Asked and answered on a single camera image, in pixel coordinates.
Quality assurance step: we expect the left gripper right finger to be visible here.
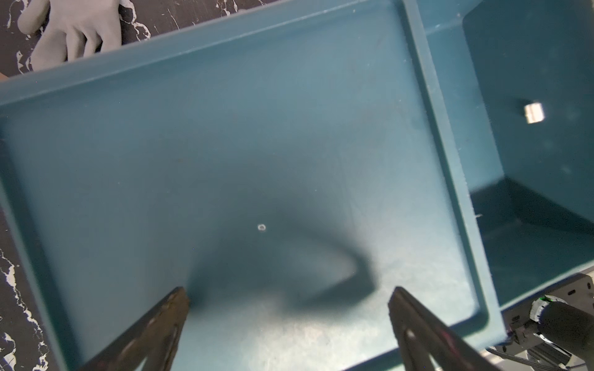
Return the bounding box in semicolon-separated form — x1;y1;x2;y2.
388;286;497;370

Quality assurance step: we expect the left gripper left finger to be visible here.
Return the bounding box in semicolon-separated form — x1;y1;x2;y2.
81;287;190;370

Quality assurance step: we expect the teal drawer cabinet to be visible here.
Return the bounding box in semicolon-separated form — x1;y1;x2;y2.
1;1;505;370

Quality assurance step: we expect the teal pulled-out drawer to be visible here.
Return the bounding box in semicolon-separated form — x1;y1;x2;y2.
418;1;593;307

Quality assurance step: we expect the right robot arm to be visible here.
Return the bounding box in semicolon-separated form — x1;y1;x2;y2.
486;274;593;370

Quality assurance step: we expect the grey work glove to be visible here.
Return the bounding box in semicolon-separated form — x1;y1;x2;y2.
17;0;122;72

